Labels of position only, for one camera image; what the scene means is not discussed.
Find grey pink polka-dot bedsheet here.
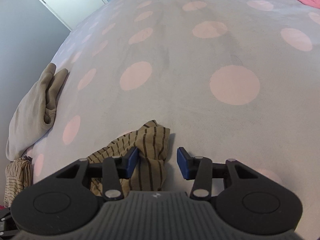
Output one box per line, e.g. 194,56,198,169
28,0,319,239

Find olive striped pants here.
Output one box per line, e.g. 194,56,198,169
87,120,170,196

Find folded beige sweater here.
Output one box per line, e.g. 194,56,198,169
5,63,68,161

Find folded olive striped garment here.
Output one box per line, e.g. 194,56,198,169
4,156,33,207

